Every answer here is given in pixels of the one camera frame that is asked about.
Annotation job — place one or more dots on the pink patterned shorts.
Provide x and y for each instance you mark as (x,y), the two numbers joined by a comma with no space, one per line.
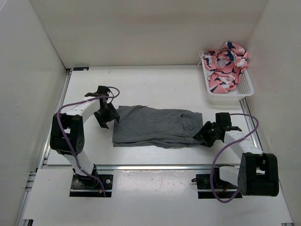
(224,67)

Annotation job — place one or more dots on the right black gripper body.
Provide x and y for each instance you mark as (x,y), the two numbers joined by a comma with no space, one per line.
(210,135)

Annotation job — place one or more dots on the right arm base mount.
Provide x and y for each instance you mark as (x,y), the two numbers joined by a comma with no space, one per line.
(224,190)

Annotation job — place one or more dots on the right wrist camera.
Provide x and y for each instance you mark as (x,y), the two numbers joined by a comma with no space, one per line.
(223,119)

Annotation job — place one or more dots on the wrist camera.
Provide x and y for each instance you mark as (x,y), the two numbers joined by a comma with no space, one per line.
(102,91)
(223,119)

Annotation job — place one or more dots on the aluminium frame rail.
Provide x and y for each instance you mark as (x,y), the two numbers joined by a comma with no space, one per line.
(155,167)

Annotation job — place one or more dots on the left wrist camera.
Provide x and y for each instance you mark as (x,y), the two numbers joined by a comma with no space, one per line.
(102,91)

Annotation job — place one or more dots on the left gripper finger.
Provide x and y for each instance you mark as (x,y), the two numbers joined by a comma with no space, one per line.
(114,115)
(102,122)

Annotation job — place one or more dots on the dark label sticker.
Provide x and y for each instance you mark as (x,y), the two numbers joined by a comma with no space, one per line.
(80,68)

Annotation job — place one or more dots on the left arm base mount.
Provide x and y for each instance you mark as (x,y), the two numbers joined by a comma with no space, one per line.
(82,186)

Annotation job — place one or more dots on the white plastic basket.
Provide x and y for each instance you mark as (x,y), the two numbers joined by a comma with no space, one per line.
(242,90)

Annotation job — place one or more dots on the grey shorts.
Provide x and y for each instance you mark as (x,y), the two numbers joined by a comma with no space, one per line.
(166,128)

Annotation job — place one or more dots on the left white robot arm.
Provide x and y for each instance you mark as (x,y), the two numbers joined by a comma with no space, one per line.
(67,131)

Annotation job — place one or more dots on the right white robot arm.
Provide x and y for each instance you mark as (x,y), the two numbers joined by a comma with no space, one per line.
(257,174)

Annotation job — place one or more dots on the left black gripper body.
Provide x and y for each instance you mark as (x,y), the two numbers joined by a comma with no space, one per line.
(105,113)

